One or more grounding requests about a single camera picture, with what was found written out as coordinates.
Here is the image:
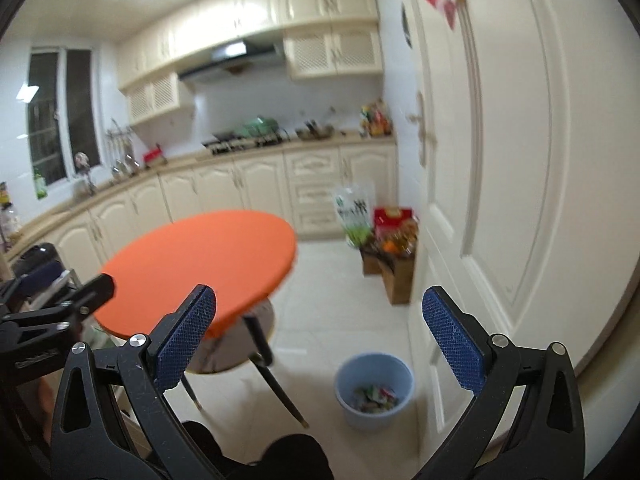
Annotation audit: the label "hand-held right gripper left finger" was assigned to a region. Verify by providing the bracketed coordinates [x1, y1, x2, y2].
[50, 284, 223, 480]

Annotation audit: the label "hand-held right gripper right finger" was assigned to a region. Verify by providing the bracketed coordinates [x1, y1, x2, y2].
[415, 286, 586, 480]

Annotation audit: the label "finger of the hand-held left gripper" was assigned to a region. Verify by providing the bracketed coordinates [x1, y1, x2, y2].
[0, 260, 66, 311]
[15, 273, 116, 332]

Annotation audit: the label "heap of bags and wrappers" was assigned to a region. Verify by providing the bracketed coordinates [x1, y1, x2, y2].
[352, 384, 401, 412]

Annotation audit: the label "blue plastic bin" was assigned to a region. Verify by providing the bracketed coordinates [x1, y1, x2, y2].
[334, 353, 416, 432]

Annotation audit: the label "clear jar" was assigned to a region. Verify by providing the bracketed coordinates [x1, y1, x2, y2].
[0, 202, 21, 242]

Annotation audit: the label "large brown cardboard box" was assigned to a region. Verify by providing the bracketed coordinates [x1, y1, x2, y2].
[382, 250, 418, 306]

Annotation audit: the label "orange round table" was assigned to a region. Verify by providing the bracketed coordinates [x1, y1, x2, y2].
[92, 210, 311, 428]

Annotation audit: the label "pile of assorted groceries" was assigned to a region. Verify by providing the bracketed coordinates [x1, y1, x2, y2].
[367, 222, 418, 261]

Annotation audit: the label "small brown cardboard box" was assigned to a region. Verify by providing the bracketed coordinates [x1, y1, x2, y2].
[361, 247, 386, 276]

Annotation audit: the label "steel faucet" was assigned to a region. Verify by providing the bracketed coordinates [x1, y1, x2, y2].
[74, 152, 98, 196]

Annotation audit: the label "red gift box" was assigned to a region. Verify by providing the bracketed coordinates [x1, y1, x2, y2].
[374, 206, 418, 241]

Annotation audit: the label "hanging utensil rack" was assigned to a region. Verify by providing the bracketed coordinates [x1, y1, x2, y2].
[105, 119, 141, 181]

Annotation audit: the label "cream kitchen base cabinets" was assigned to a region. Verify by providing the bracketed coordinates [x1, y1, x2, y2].
[10, 135, 398, 271]

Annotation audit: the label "white green rice bag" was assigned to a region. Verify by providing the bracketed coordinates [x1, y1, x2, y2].
[332, 182, 376, 250]

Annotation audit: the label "person's dark pants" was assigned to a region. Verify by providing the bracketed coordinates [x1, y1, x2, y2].
[182, 420, 334, 480]

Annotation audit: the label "dark sliding window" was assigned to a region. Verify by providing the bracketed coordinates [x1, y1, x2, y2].
[25, 47, 101, 186]

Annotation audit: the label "white panel door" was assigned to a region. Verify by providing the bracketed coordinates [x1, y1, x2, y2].
[400, 0, 640, 461]

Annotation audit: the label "cream lattice-door cabinet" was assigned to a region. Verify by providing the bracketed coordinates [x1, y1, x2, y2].
[282, 22, 385, 80]
[124, 72, 196, 126]

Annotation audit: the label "black gas stove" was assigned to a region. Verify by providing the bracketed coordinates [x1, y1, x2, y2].
[202, 132, 291, 156]

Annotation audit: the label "cluster of condiment bottles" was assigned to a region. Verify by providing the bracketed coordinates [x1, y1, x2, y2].
[359, 100, 393, 138]

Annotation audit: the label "steel frying pan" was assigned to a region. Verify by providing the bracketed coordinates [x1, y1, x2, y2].
[295, 121, 336, 142]

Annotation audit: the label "black range hood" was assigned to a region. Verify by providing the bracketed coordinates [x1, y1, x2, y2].
[178, 40, 286, 83]

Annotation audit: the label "cream upper wall cabinets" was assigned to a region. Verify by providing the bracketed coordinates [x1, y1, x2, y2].
[117, 0, 379, 91]

